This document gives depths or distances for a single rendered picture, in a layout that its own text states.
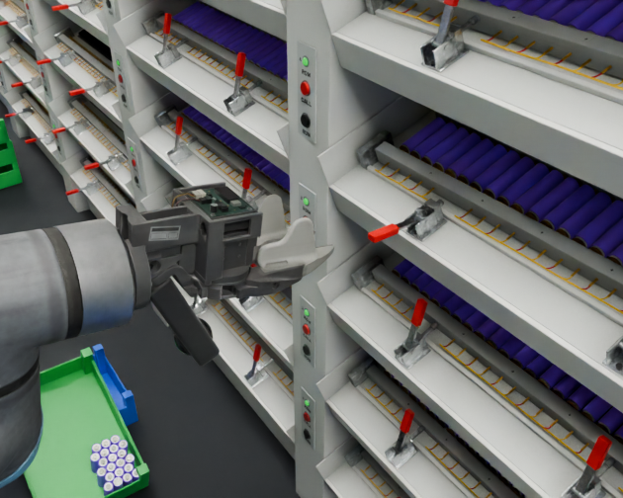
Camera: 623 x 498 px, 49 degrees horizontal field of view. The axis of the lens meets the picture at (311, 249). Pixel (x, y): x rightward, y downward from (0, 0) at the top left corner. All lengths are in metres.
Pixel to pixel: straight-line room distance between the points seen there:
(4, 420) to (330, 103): 0.50
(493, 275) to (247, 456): 0.89
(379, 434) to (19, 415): 0.62
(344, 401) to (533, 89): 0.64
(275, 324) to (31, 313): 0.78
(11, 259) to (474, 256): 0.46
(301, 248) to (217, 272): 0.09
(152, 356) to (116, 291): 1.21
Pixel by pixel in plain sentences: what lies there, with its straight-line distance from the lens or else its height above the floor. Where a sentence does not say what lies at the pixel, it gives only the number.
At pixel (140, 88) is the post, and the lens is 1.52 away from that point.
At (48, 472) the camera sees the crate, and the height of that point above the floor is 0.04.
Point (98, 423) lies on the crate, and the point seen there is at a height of 0.06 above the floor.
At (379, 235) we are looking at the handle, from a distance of 0.75.
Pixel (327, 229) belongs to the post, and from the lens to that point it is 0.94.
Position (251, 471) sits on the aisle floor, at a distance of 1.48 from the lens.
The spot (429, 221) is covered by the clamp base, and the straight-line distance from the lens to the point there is 0.79.
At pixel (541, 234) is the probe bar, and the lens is 0.74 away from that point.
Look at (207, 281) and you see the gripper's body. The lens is 0.60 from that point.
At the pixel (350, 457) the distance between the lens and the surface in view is 1.26.
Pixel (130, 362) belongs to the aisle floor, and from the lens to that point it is 1.75.
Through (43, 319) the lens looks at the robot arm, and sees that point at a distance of 0.55.
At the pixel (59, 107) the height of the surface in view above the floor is 0.36.
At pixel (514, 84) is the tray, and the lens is 0.67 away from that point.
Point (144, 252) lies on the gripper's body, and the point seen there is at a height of 0.85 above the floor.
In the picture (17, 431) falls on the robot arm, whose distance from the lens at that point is 0.62.
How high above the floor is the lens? 1.16
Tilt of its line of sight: 34 degrees down
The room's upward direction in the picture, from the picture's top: straight up
